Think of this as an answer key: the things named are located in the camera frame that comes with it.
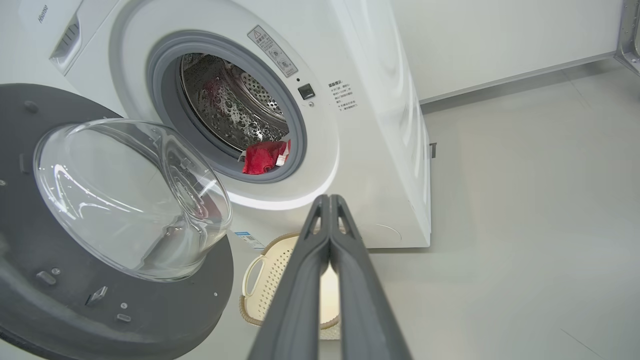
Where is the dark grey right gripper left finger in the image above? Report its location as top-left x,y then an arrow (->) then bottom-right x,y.
248,194 -> 332,360

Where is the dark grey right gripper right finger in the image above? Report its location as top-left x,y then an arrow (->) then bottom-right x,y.
330,194 -> 413,360

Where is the red and white jersey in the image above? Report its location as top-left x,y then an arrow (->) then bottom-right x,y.
241,140 -> 292,176

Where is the round washing machine door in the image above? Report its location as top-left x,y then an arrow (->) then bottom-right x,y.
0,82 -> 235,360

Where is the white partition panel on casters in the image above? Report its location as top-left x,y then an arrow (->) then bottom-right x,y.
390,0 -> 640,106

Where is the white front-loading washing machine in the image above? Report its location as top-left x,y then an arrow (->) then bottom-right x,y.
17,0 -> 432,249

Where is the cream perforated laundry basket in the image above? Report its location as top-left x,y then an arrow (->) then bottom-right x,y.
239,232 -> 342,341

